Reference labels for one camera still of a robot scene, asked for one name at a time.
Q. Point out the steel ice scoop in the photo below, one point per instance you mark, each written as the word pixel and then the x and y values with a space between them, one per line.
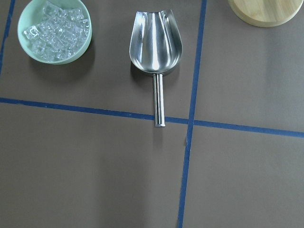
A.
pixel 156 49

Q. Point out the green bowl of ice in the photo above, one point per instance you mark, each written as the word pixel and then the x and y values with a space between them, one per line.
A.
pixel 55 31

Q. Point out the round wooden stand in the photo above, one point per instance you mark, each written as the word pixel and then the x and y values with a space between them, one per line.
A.
pixel 265 13

